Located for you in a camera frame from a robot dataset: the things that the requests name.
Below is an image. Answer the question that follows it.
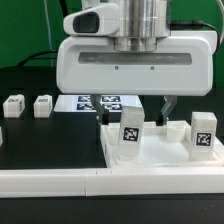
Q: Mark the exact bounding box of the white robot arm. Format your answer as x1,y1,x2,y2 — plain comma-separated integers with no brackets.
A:
56,0,216,124

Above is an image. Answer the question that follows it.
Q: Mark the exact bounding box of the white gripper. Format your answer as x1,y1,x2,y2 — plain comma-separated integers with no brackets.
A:
56,3,214,126

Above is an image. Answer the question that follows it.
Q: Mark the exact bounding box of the white block at left edge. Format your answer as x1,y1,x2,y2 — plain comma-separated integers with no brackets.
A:
0,127,3,147

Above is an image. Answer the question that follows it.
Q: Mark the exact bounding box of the white sheet with tags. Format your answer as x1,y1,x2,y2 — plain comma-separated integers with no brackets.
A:
54,95,142,112

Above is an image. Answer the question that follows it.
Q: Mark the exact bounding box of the white square table top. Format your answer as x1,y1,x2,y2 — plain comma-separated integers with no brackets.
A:
100,121,224,168

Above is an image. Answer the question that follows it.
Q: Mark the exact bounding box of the white front obstacle bar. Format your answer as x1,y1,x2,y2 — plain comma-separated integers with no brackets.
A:
0,167,224,198

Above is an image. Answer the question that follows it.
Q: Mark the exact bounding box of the black cable bundle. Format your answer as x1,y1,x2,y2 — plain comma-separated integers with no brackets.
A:
16,0,78,69

